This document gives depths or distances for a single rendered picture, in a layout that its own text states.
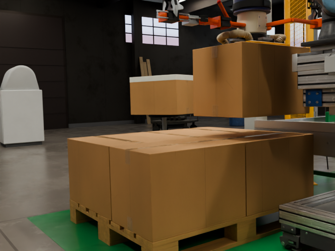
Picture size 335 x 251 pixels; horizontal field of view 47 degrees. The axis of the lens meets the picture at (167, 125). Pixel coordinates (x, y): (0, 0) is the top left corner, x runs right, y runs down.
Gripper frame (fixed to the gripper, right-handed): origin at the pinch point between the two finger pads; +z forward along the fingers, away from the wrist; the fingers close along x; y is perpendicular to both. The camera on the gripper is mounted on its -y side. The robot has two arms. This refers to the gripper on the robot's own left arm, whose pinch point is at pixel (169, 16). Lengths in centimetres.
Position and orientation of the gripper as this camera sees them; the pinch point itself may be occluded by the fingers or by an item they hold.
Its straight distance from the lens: 206.1
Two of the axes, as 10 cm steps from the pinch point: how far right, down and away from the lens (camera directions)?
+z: 0.2, 10.0, 0.8
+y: 8.2, -0.6, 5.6
